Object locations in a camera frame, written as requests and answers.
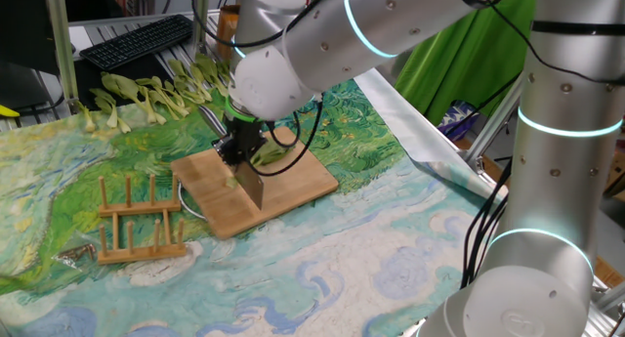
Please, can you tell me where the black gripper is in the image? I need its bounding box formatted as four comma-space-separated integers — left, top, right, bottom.
213, 119, 269, 167

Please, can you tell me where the green pakchoi with long stem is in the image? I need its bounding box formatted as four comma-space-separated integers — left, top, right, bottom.
251, 141, 297, 166

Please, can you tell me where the steel cleaver knife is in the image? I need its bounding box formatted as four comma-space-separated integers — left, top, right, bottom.
197, 105, 266, 211

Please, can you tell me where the wooden cutting board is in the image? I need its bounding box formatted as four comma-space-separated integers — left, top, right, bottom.
170, 126, 340, 240

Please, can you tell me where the wooden peg dish rack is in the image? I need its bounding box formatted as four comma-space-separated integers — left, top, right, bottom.
97, 173, 188, 266

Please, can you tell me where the cardboard box with orange tape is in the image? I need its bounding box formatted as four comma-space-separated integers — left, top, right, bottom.
215, 4, 243, 60

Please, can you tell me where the painted landscape tablecloth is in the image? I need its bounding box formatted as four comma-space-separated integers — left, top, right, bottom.
0, 58, 519, 337

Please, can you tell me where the black computer keyboard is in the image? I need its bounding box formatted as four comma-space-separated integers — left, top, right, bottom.
79, 13, 194, 72

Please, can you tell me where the black desk mat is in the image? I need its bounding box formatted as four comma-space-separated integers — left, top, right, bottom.
72, 53, 172, 108

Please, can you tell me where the clear plastic bag of screws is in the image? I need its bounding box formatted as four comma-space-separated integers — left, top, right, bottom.
51, 232, 116, 273

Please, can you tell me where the blue white patterned bag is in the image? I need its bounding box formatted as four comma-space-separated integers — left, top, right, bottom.
437, 101, 482, 142

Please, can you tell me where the green curtain cloth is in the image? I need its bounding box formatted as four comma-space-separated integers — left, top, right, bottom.
394, 0, 538, 126

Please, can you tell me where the black monitor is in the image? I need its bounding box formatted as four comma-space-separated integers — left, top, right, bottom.
0, 0, 63, 77

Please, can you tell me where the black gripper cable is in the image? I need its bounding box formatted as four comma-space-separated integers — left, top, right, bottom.
246, 97, 325, 178

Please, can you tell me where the aluminium frame post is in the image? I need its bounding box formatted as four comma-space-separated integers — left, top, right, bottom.
42, 0, 80, 114
191, 0, 211, 55

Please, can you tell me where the slanted aluminium frame beam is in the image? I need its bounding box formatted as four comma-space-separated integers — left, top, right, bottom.
463, 77, 523, 175

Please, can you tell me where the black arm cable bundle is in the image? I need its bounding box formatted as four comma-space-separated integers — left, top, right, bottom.
458, 158, 514, 289

